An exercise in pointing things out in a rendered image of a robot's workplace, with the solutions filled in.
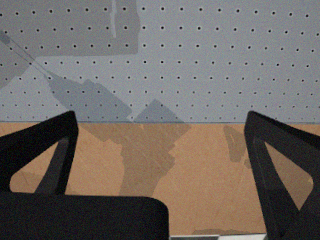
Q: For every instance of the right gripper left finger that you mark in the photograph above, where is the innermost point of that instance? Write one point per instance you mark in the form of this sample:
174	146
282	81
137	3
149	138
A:
19	148

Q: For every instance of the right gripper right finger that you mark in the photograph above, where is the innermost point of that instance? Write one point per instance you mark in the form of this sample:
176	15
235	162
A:
278	208

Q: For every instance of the grey flat base plate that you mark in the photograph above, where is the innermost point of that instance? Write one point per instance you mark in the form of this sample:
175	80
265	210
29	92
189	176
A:
160	61

